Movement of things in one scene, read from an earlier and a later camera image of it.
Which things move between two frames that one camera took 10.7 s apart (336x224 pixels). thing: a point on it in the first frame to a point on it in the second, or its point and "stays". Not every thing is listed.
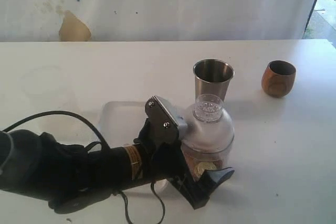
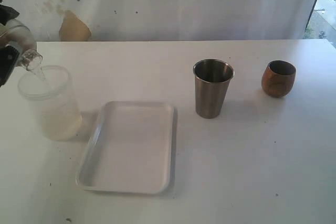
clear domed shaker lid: (209, 129) to (17, 33)
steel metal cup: (212, 76) stays
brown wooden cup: (277, 78) stays
